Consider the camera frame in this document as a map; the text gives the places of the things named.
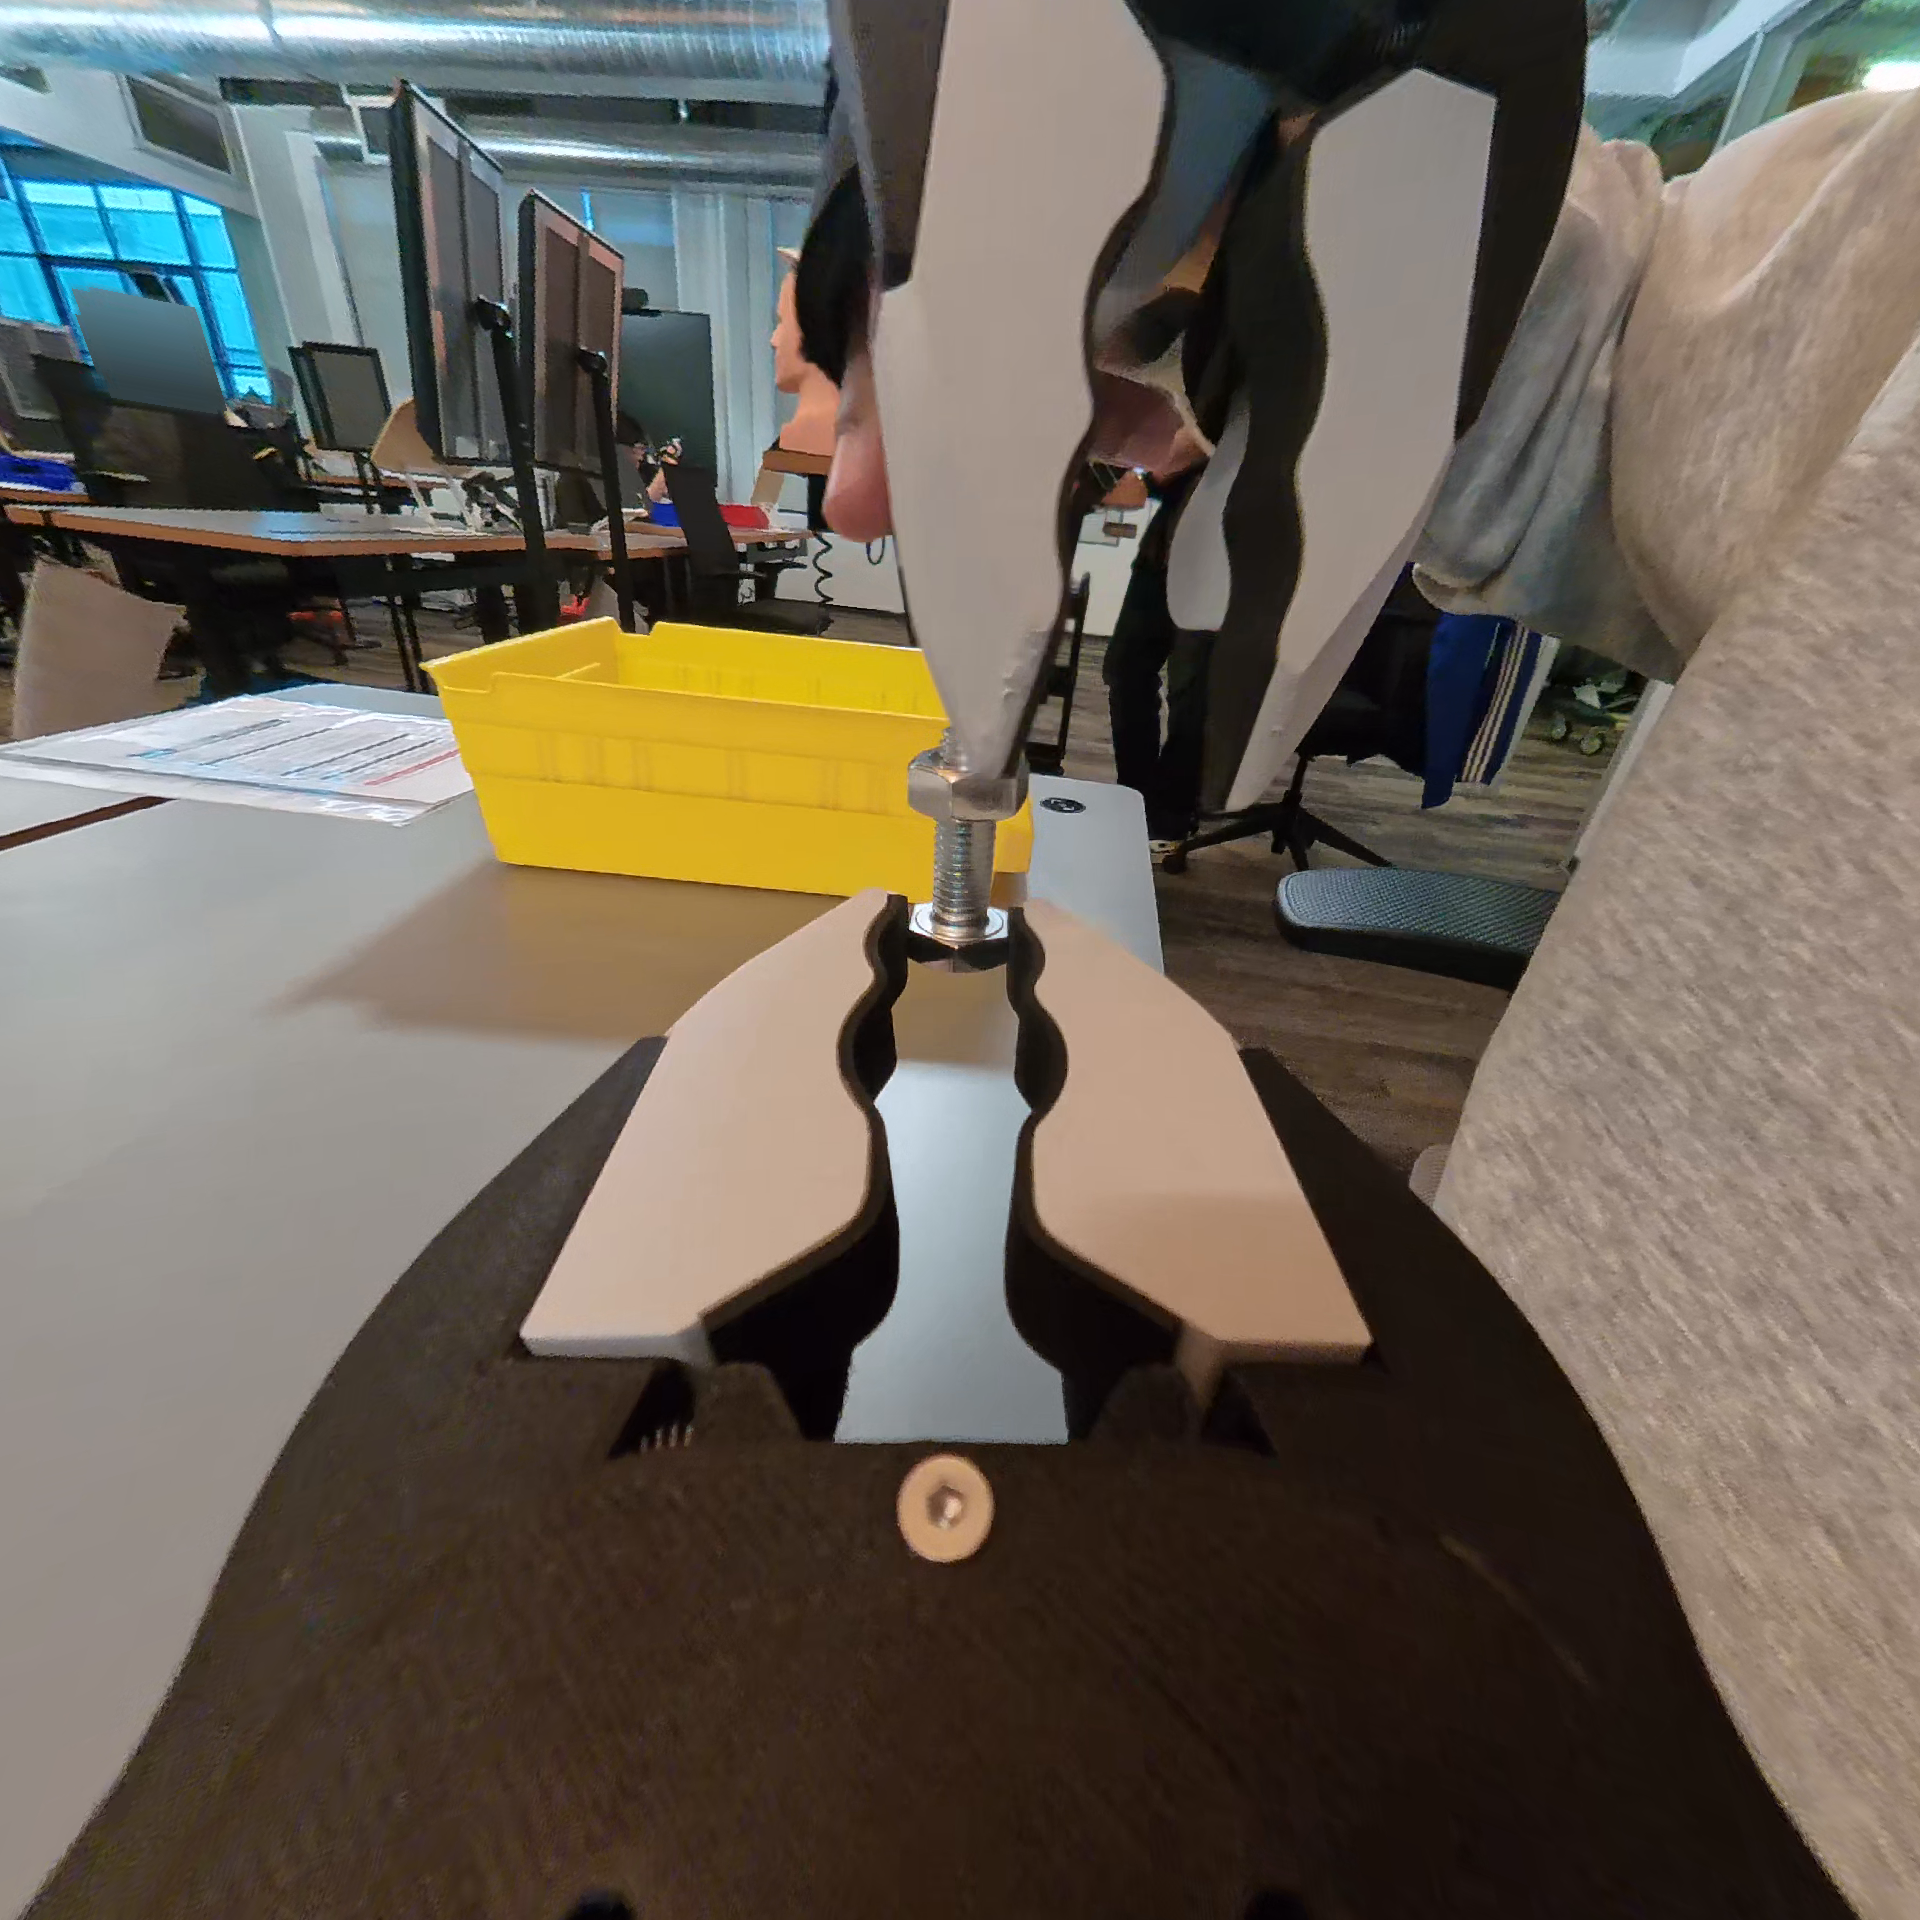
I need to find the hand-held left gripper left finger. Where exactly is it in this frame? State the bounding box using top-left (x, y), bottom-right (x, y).
top-left (518, 886), bottom-right (913, 1437)

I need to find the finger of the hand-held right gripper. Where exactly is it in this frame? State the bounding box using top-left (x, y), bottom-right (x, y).
top-left (1167, 67), bottom-right (1502, 816)
top-left (874, 0), bottom-right (1172, 789)

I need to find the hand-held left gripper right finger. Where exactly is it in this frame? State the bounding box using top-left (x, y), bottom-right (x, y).
top-left (1004, 897), bottom-right (1377, 1437)

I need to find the silver hex bolt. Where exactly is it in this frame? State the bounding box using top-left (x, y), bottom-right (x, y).
top-left (904, 819), bottom-right (1010, 948)

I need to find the divided yellow plastic bin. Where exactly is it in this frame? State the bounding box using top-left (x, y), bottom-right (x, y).
top-left (420, 619), bottom-right (1037, 897)

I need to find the silver hex nut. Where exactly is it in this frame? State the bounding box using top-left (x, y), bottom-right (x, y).
top-left (904, 753), bottom-right (1036, 821)

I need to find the person's right forearm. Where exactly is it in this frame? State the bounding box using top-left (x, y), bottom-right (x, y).
top-left (1411, 91), bottom-right (1920, 679)

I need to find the black desk chair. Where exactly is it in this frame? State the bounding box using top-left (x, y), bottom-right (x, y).
top-left (659, 459), bottom-right (834, 639)

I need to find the grey desk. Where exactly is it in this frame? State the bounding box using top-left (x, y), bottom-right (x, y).
top-left (0, 683), bottom-right (1165, 1920)

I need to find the long brown-edged desk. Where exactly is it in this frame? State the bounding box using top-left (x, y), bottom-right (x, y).
top-left (7, 502), bottom-right (813, 690)

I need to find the person's right hand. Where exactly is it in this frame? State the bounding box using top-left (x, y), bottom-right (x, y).
top-left (820, 361), bottom-right (908, 546)

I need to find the black office chair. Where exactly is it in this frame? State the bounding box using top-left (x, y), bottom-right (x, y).
top-left (1163, 570), bottom-right (1441, 879)

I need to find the black flat monitor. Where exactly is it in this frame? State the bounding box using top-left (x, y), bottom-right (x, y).
top-left (618, 311), bottom-right (721, 478)

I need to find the blue jacket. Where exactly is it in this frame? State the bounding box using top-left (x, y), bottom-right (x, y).
top-left (1418, 608), bottom-right (1566, 812)

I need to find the tall dark monitor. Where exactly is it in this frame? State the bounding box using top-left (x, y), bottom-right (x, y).
top-left (516, 188), bottom-right (627, 478)
top-left (389, 82), bottom-right (516, 472)

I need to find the person's grey sweatshirt torso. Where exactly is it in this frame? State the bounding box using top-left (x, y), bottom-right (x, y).
top-left (1431, 375), bottom-right (1920, 1920)

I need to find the laminated instruction sheet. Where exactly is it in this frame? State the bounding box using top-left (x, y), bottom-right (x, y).
top-left (0, 690), bottom-right (477, 828)

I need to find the small dark monitor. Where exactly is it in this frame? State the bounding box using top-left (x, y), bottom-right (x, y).
top-left (288, 341), bottom-right (395, 456)

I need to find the grey cardboard sheet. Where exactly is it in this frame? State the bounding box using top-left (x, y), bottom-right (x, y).
top-left (14, 561), bottom-right (183, 741)

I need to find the silver ventilation duct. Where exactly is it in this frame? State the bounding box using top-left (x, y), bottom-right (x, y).
top-left (0, 0), bottom-right (841, 82)

